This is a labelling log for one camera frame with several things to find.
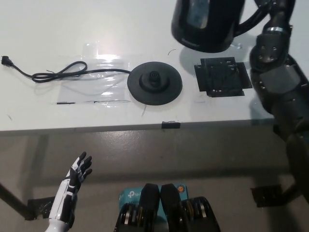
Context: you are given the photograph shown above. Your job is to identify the black tape square patch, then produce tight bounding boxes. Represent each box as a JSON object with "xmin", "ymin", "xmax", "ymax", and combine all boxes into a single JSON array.
[{"xmin": 194, "ymin": 57, "xmax": 253, "ymax": 98}]

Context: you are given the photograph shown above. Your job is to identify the clear plastic tape sheet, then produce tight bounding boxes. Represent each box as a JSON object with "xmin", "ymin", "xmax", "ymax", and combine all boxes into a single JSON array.
[{"xmin": 56, "ymin": 42, "xmax": 132, "ymax": 105}]

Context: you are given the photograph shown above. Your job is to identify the round black kettle base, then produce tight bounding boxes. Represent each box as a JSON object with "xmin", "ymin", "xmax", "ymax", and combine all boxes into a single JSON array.
[{"xmin": 126, "ymin": 60, "xmax": 183, "ymax": 106}]

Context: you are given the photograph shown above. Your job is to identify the small black tape piece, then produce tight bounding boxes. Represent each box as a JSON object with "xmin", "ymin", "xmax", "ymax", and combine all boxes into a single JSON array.
[{"xmin": 161, "ymin": 120, "xmax": 181, "ymax": 129}]

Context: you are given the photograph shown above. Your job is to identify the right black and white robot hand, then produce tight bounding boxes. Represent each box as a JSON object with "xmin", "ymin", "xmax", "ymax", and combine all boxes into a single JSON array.
[{"xmin": 256, "ymin": 0, "xmax": 295, "ymax": 32}]

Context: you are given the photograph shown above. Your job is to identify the teal tp-link box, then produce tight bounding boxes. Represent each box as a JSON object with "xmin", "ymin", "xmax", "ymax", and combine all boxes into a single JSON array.
[{"xmin": 118, "ymin": 185, "xmax": 189, "ymax": 221}]

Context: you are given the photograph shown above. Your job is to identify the black power cord with plug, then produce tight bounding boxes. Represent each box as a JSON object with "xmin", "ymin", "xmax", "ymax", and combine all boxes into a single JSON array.
[{"xmin": 0, "ymin": 56, "xmax": 131, "ymax": 84}]

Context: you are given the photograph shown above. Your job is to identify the black electric kettle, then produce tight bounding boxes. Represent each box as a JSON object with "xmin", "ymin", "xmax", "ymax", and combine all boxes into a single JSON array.
[{"xmin": 170, "ymin": 0, "xmax": 269, "ymax": 54}]

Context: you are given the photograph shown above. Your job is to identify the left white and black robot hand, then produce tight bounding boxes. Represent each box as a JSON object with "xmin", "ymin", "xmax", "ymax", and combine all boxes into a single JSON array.
[{"xmin": 49, "ymin": 151, "xmax": 93, "ymax": 222}]

